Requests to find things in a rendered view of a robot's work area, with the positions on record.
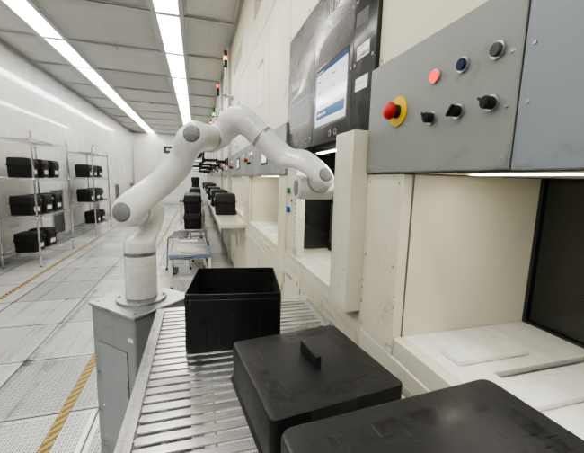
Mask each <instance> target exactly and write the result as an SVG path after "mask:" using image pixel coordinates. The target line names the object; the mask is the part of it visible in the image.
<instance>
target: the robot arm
mask: <svg viewBox="0 0 584 453"><path fill-rule="evenodd" d="M238 135H242V136H244V137H245V138H246V139H247V140H248V141H249V142H250V143H251V144H252V145H253V146H254V147H255V148H256V149H257V150H258V151H259V152H260V153H261V154H263V155H264V156H265V157H266V158H267V159H268V160H269V161H270V162H271V163H272V164H273V165H274V166H276V167H277V168H278V169H281V170H284V169H287V168H289V167H293V168H296V169H297V170H299V171H300V172H302V173H303V174H305V175H298V176H297V177H296V178H295V180H294V195H295V197H296V199H298V200H333V194H334V176H333V173H332V171H331V170H330V168H329V167H328V166H327V165H326V164H325V163H324V162H323V161H322V160H321V159H319V158H318V157H317V156H316V155H314V154H313V153H311V152H309V151H306V150H304V149H294V148H292V147H290V146H289V145H288V144H287V143H286V142H285V141H284V140H283V139H282V138H281V137H280V136H279V135H278V134H277V133H276V132H275V131H274V130H273V129H271V128H270V127H269V126H268V125H267V124H266V123H265V122H264V121H263V120H262V119H261V118H260V117H259V116H258V115H257V114H256V113H255V112H254V111H252V110H251V109H250V108H248V107H247V106H245V105H241V104H238V105H234V106H231V107H228V108H226V109H225V110H223V111H222V112H221V113H220V114H219V116H218V118H217V120H216V122H215V123H213V124H212V125H208V124H206V123H204V122H201V121H196V120H193V121H190V122H188V123H186V124H185V125H183V126H182V127H181V128H180V130H179V131H178V133H177V134H176V136H175V139H174V142H173V147H172V150H171V151H170V153H169V155H168V156H167V157H166V158H165V159H164V160H163V161H162V163H161V164H160V165H159V166H158V167H157V168H156V169H155V170H154V171H153V172H152V173H151V174H150V175H149V176H147V177H146V178H145V179H144V180H142V181H141V182H139V183H137V184H136V185H134V186H133V187H131V188H130V189H128V190H127V191H125V192H124V193H122V194H121V195H120V196H119V197H118V198H117V199H116V200H115V201H114V203H113V204H112V207H111V215H112V217H113V219H114V220H115V221H116V222H117V223H118V224H120V225H122V226H124V227H132V229H131V231H130V232H129V234H128V236H127V238H126V239H125V241H124V244H123V255H124V274H125V292H124V293H122V294H120V295H118V296H117V297H116V303H117V304H118V305H120V306H126V307H139V306H150V305H153V304H156V303H159V302H161V301H163V300H164V299H166V297H167V293H166V291H164V290H162V289H159V288H158V287H157V260H156V239H157V236H158V234H159V231H160V229H161V226H162V224H163V222H164V204H163V203H162V199H163V198H165V197H166V196H167V195H169V194H170V193H171V192H172V191H174V190H175V189H176V188H177V187H178V186H179V185H180V184H181V183H182V182H183V181H184V180H185V178H186V177H187V176H188V175H189V174H190V172H191V170H192V166H193V165H194V162H195V160H196V158H197V156H198V155H199V154H200V153H201V152H208V153H214V152H216V151H219V150H221V149H223V148H225V147H227V146H228V145H229V144H230V143H231V142H232V141H233V140H234V139H235V138H236V137H237V136H238Z"/></svg>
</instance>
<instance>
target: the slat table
mask: <svg viewBox="0 0 584 453"><path fill-rule="evenodd" d="M291 307H293V308H291ZM281 308H283V309H281V313H280V326H283V327H280V331H282V332H280V333H289V332H294V331H299V330H304V329H310V328H311V327H320V326H326V325H332V324H331V323H330V322H329V321H328V320H327V319H326V318H325V317H324V315H323V314H322V313H321V312H320V311H319V310H318V309H317V308H316V307H315V306H314V304H313V303H312V302H311V301H310V300H309V299H308V298H286V299H281ZM297 310H299V311H297ZM287 311H289V312H287ZM294 314H296V315H294ZM180 317H182V318H180ZM293 317H296V318H293ZM170 318H172V319H170ZM312 319H313V320H312ZM179 321H181V322H179ZM295 321H298V322H295ZM169 322H172V323H169ZM315 323H316V324H315ZM180 324H183V325H180ZM298 324H299V325H298ZM171 325H174V326H171ZM291 325H293V326H291ZM183 328H185V307H174V308H163V309H156V313H155V318H154V321H153V324H152V327H151V331H150V334H149V336H148V340H147V343H146V348H145V351H144V354H143V357H142V360H141V363H140V366H139V370H138V373H137V378H136V381H135V384H134V387H133V390H132V393H131V397H130V399H129V402H128V408H127V411H126V413H125V417H124V420H123V423H122V426H121V429H120V432H119V437H118V440H117V444H116V447H115V449H114V452H113V453H174V452H179V451H184V450H188V449H194V451H192V452H188V453H239V452H243V451H247V450H252V449H257V448H256V445H255V442H254V440H246V441H242V442H237V443H233V444H228V445H224V446H219V447H214V448H210V449H205V447H206V446H210V445H215V444H219V443H224V442H228V441H233V440H241V439H246V438H250V437H252V434H251V431H250V429H244V430H239V431H230V432H226V433H220V434H216V435H211V436H207V437H205V434H208V433H213V432H218V431H226V430H232V429H236V428H241V427H245V426H248V423H247V421H246V419H245V418H242V419H238V420H232V421H228V422H219V423H213V424H209V425H204V423H206V422H215V421H221V420H226V419H231V418H236V417H241V416H244V414H243V410H242V409H236V410H231V411H225V412H220V413H211V414H205V415H204V413H209V412H214V411H220V410H225V409H231V408H236V407H241V405H240V403H239V400H234V401H228V402H223V403H217V404H207V403H213V402H218V401H224V400H230V399H236V398H237V395H236V393H235V392H231V393H224V394H219V395H210V394H215V393H221V392H227V391H233V390H234V387H233V384H231V385H225V386H216V385H223V384H228V383H232V382H231V379H230V378H231V377H228V376H232V375H233V374H234V370H233V368H234V363H230V362H234V357H233V356H234V352H233V351H230V352H225V351H197V352H186V350H185V347H182V346H185V329H183ZM174 329H178V330H174ZM294 329H298V330H294ZM166 330H169V331H166ZM171 333H174V334H171ZM178 337H182V338H178ZM169 338H173V339H169ZM171 342H175V343H171ZM166 343H167V344H166ZM173 347H179V348H173ZM166 348H171V349H166ZM180 351H185V352H180ZM172 352H178V353H172ZM217 352H223V353H217ZM166 353H170V354H166ZM209 353H215V354H209ZM156 354H157V355H156ZM202 354H208V355H202ZM188 356H193V357H188ZM180 357H186V358H180ZM226 357H233V358H226ZM173 358H178V359H173ZM218 358H225V359H218ZM168 359H171V360H168ZM212 359H218V360H212ZM156 360H157V361H156ZM203 360H204V361H203ZM191 361H195V362H191ZM183 362H189V363H183ZM176 363H183V364H176ZM224 363H230V364H224ZM169 364H176V365H169ZM217 364H224V365H217ZM167 365H169V366H167ZM209 365H216V366H210V367H203V366H209ZM155 366H158V367H155ZM202 367H203V368H202ZM190 368H194V369H190ZM176 369H184V370H176ZM224 369H232V370H226V371H218V370H224ZM169 370H176V371H169ZM167 371H169V372H167ZM211 371H218V372H212V373H206V374H203V373H204V372H211ZM155 372H158V373H155ZM152 373H155V374H152ZM191 374H195V375H192V376H186V377H178V376H184V375H191ZM171 377H174V378H171ZM221 377H224V378H221ZM210 378H218V379H211V380H205V381H203V379H210ZM152 379H158V380H154V381H151V380H152ZM191 381H195V382H192V383H186V384H179V385H173V386H167V385H171V384H178V383H184V382H191ZM153 386H158V387H155V388H149V387H153ZM205 386H213V387H208V388H203V387H205ZM192 388H195V390H190V391H183V392H178V393H171V394H168V392H174V391H181V390H186V389H192ZM156 394H159V395H156ZM148 395H154V396H148ZM203 395H208V396H203ZM193 396H194V398H191V399H185V400H180V401H173V402H168V401H170V400H175V399H182V398H187V397H193ZM158 402H159V404H151V403H158ZM145 404H151V405H145ZM204 404H207V405H204ZM192 405H194V407H191V408H185V409H180V410H174V411H169V412H168V410H169V409H174V408H180V407H186V406H192ZM158 411H159V413H152V412H158ZM143 413H152V414H147V415H143ZM189 415H194V417H190V418H184V419H179V420H173V421H169V419H172V418H178V417H183V416H189ZM157 421H160V422H159V423H153V424H148V425H143V426H140V424H141V423H147V422H157ZM191 425H194V427H193V428H188V429H183V430H178V431H169V430H170V429H176V428H180V427H186V426H191ZM157 431H160V433H159V434H154V435H149V436H144V437H139V438H138V437H137V436H138V435H141V434H147V433H151V432H157ZM193 436H194V439H192V440H184V441H178V442H174V443H169V441H170V440H179V439H184V438H188V437H193ZM160 442H161V445H159V446H154V447H150V448H145V449H136V450H135V448H136V447H141V446H146V445H151V444H155V443H160Z"/></svg>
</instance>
